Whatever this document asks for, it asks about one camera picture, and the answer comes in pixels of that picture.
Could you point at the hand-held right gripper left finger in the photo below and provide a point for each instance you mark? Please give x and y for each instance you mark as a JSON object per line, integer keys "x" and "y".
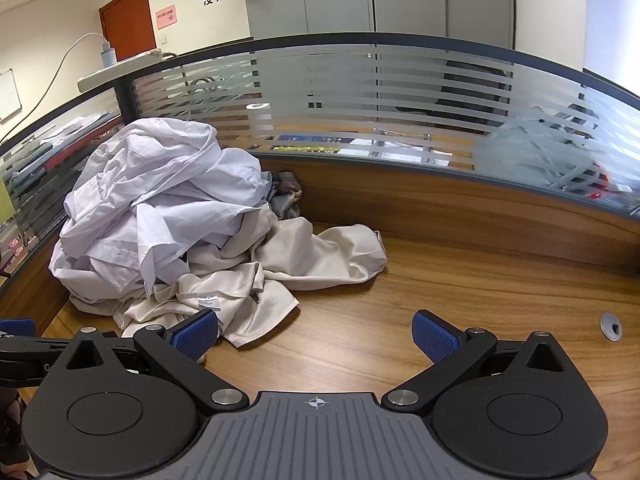
{"x": 195, "y": 335}

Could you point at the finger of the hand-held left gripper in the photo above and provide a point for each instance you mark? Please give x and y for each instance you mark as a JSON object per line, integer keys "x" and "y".
{"x": 17, "y": 327}

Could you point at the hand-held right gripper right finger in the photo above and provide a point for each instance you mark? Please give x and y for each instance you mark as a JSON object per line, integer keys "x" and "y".
{"x": 432, "y": 335}

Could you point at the yellow-green folder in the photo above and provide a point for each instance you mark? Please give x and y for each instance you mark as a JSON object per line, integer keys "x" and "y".
{"x": 6, "y": 202}

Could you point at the beige garment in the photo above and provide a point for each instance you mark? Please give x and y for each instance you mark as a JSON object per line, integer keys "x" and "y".
{"x": 300, "y": 255}

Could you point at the grey-brown patterned cloth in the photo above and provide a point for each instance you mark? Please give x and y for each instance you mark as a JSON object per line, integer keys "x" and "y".
{"x": 286, "y": 195}

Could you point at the printed paper sheets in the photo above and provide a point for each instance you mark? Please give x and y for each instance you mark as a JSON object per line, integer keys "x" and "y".
{"x": 400, "y": 152}

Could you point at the clear plastic bag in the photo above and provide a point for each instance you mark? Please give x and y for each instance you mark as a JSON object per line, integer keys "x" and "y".
{"x": 540, "y": 150}

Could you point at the blue printed booklet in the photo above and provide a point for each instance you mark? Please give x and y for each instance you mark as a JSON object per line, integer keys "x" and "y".
{"x": 315, "y": 139}

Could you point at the red plastic object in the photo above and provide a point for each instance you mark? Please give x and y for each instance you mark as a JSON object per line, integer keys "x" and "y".
{"x": 603, "y": 177}

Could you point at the black office chair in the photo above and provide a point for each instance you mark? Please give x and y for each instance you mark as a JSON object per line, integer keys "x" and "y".
{"x": 465, "y": 90}

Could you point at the white power strip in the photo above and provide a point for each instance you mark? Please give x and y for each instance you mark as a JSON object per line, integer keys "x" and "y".
{"x": 125, "y": 67}

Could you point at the white charger plug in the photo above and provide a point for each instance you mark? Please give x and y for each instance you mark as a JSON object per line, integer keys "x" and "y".
{"x": 108, "y": 55}

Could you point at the brown door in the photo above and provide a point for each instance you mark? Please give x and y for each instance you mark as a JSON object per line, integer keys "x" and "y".
{"x": 127, "y": 22}

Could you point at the pink wall notice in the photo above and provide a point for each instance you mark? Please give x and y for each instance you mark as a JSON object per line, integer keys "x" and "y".
{"x": 166, "y": 17}

